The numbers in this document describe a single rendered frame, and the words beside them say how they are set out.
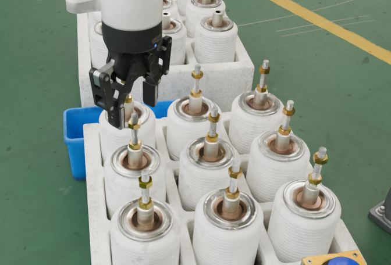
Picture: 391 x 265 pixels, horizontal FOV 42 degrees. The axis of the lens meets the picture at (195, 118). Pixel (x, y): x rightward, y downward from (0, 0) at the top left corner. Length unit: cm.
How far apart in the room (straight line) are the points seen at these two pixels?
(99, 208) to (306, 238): 32
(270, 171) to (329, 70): 79
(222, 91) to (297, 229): 52
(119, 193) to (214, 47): 49
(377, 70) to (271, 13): 44
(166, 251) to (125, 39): 28
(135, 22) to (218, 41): 55
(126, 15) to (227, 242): 32
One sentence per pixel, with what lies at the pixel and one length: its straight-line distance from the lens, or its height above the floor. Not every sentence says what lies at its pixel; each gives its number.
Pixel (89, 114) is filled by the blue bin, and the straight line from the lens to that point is 112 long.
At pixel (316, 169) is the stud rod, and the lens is 71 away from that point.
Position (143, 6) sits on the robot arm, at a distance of 60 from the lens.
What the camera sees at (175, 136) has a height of 21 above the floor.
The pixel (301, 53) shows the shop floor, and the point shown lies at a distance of 161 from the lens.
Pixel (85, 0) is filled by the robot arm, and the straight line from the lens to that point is 64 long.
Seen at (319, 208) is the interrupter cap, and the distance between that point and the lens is 75.
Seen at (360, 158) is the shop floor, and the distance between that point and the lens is 126.
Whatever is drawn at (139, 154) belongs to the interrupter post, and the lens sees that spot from 76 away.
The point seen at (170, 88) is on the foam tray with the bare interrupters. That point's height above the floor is 14.
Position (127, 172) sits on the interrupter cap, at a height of 25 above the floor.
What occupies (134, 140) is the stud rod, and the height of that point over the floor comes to 30.
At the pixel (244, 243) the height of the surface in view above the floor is 23.
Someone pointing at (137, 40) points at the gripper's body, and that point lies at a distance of 62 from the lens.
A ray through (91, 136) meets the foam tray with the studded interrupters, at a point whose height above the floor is 18.
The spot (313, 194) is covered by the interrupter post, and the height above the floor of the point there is 27.
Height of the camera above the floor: 78
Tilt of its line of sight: 38 degrees down
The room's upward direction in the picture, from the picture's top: 4 degrees clockwise
